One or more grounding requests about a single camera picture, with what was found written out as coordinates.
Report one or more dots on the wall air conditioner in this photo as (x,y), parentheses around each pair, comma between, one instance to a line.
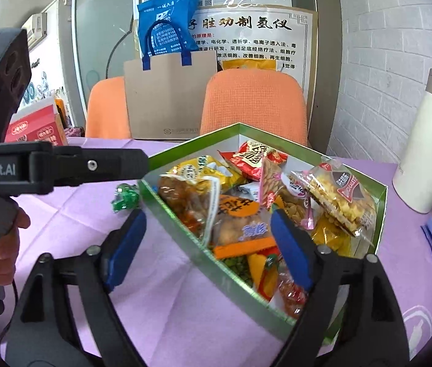
(36,28)

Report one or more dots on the blue tote bag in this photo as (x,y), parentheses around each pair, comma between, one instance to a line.
(163,26)

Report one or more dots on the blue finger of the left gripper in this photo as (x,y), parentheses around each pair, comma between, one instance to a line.
(67,166)

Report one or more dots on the pink label pasta snack bag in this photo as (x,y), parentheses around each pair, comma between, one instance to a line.
(283,191)

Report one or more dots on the Danco Galette snack pack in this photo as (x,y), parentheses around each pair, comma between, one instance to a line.
(340,193)

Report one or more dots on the left orange chair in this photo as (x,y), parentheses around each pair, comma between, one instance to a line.
(107,115)

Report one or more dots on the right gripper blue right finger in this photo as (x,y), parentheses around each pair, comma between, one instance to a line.
(310,265)

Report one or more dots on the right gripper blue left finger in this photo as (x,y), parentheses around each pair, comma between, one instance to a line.
(111,261)

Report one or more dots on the orange bread snack bag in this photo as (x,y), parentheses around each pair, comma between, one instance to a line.
(327,232)

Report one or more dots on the brown paper bag blue handles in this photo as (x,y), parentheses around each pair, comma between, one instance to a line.
(165,93)

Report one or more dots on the right orange chair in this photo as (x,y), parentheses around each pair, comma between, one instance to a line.
(269,100)

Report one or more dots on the green pea snack bag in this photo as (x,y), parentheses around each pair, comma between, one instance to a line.
(239,266)

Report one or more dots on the small red clear snack packet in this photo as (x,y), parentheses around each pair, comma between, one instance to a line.
(294,297)

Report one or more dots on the yellow snack bag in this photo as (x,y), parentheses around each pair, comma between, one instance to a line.
(206,165)

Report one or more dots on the brown pickled snack packet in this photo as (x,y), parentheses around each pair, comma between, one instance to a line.
(194,201)

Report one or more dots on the orange label clear snack bag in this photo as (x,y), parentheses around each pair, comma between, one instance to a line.
(242,227)

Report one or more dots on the red cracker box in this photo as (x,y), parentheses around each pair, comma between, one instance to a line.
(40,121)

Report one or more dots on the small green candy wrapper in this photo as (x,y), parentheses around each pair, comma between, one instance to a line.
(127,197)

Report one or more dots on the red chip bag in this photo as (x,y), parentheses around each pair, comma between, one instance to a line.
(248,159)

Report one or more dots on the framed Chinese text poster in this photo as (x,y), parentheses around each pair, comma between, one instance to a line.
(285,35)

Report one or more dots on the left hand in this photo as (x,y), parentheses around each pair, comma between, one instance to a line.
(9,248)

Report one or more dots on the orange chair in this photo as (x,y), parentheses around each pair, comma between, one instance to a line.
(269,100)
(107,115)

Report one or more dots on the green cardboard box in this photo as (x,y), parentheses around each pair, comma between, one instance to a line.
(300,158)

